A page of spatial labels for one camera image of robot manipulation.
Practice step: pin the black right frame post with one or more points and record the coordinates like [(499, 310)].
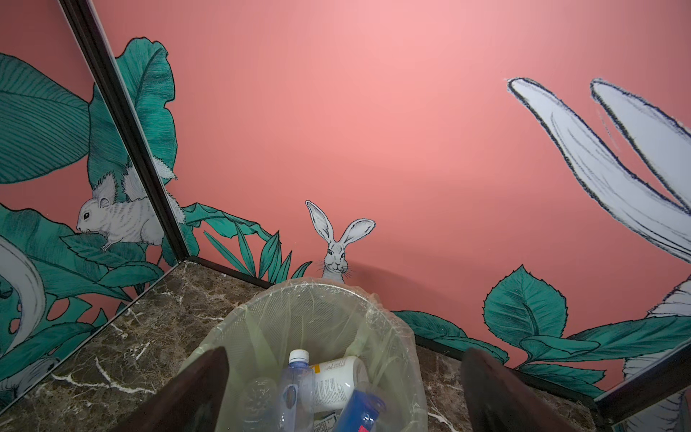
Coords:
[(653, 384)]

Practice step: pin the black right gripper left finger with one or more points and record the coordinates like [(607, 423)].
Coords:
[(191, 401)]

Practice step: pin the black left frame post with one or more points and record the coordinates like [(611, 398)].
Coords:
[(91, 39)]

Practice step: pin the grey bin with green liner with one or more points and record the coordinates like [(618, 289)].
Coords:
[(330, 320)]

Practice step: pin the clear bottle pink blue label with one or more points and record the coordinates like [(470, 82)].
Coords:
[(295, 411)]

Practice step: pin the black frame post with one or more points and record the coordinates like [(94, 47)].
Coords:
[(91, 39), (653, 384)]

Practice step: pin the Fiji bottle red blue label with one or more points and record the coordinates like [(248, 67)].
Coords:
[(365, 406)]

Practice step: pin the white bottle yellow logo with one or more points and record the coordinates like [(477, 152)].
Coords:
[(335, 382)]

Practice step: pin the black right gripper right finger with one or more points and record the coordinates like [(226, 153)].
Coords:
[(498, 401)]

